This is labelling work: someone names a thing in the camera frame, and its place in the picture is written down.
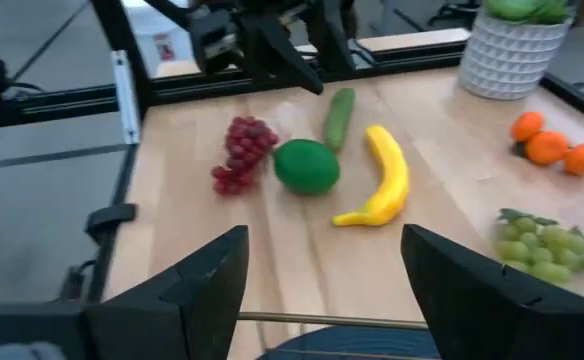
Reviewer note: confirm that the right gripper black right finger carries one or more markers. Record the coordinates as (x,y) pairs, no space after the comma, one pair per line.
(497,320)

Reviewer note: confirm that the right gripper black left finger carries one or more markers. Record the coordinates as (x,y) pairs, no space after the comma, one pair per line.
(147,330)

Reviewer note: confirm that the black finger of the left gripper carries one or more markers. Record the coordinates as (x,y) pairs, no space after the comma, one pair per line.
(282,60)

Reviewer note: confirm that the green cucumber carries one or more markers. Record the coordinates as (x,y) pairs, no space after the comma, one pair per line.
(339,117)

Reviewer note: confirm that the green lime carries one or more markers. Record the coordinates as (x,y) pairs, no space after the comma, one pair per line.
(306,167)

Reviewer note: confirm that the yellow banana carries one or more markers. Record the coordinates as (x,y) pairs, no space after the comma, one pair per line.
(389,180)

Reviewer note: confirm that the orange tangerine cluster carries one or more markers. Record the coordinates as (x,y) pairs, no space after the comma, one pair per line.
(547,147)

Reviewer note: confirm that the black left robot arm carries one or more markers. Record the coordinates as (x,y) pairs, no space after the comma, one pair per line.
(332,35)

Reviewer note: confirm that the green grape bunch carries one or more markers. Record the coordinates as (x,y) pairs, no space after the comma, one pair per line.
(547,250)

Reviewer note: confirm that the red grape bunch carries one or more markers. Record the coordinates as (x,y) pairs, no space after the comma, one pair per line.
(244,150)

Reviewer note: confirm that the white bucket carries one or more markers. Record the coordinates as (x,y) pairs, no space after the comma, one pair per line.
(147,25)

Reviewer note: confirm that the dark round plate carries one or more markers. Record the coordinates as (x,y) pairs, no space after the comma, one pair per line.
(352,345)

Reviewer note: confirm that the black office chair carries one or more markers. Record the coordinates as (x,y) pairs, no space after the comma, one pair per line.
(452,12)

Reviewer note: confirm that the succulent in white pot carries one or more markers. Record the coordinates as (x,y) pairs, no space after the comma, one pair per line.
(512,55)

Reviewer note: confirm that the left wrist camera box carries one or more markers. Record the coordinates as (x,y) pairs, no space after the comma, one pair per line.
(212,37)

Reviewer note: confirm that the black frame clip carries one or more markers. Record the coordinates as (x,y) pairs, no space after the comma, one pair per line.
(109,220)

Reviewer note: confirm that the silver frame plate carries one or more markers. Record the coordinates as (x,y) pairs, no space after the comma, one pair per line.
(124,95)

